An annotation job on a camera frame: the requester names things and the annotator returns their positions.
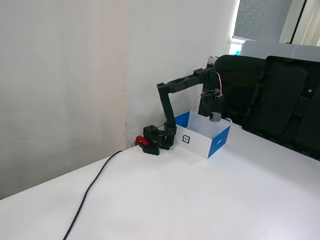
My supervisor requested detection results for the black power cable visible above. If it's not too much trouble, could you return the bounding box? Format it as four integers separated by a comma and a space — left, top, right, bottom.
62, 149, 124, 240

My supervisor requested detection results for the black mesh office chair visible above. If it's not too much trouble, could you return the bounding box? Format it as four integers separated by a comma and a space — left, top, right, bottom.
209, 54, 266, 126

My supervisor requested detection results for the gray 3D-printed block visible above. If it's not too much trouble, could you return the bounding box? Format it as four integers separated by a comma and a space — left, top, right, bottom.
209, 112, 222, 124

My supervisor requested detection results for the white and red servo wire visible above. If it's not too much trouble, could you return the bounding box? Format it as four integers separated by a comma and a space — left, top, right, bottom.
215, 71, 224, 100

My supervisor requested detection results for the red and black table clamp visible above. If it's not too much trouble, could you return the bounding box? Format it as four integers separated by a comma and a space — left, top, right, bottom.
134, 135, 161, 156

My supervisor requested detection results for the gray window blind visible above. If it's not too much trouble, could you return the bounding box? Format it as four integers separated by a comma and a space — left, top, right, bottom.
233, 0, 293, 42

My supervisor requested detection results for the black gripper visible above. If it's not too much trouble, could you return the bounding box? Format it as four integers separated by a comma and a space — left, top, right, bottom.
200, 87, 225, 119

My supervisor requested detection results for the blue and white cardboard box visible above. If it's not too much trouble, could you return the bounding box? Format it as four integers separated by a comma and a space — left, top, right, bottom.
174, 111, 231, 160

